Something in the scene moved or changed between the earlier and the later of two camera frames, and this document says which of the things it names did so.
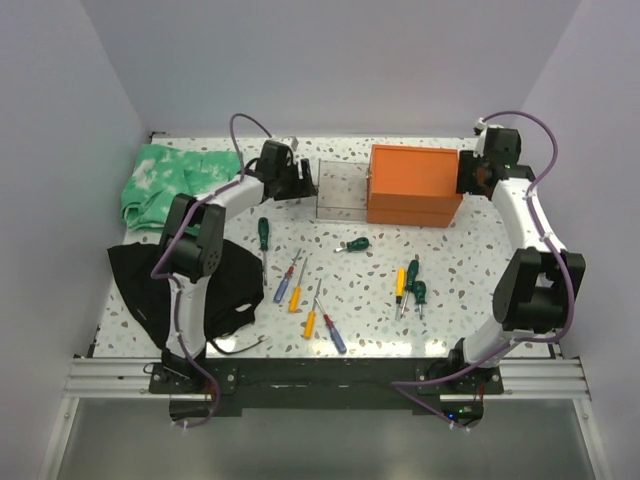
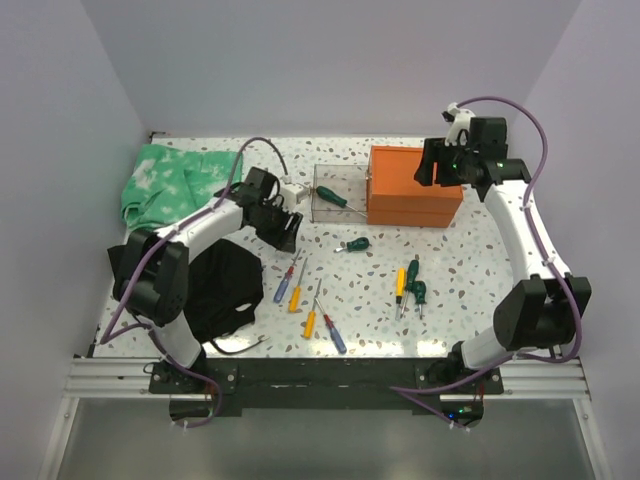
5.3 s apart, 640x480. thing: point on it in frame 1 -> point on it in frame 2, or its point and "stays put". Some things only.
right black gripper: (464, 182) -> (435, 150)
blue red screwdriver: (336, 337) stays put
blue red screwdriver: (283, 286) stays put
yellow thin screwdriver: (294, 302) stays put
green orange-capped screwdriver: (412, 271) stays put
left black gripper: (301, 187) -> (282, 238)
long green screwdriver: (263, 235) -> (325, 194)
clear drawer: (342, 191) stays put
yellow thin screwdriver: (310, 322) stays put
